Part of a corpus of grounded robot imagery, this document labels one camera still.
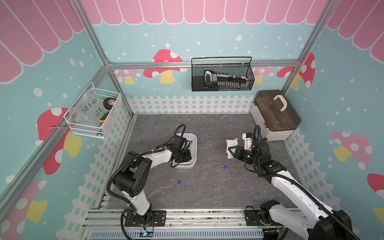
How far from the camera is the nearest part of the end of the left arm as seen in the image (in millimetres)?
740

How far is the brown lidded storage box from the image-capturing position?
3.10 feet

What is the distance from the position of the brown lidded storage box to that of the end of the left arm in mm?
511
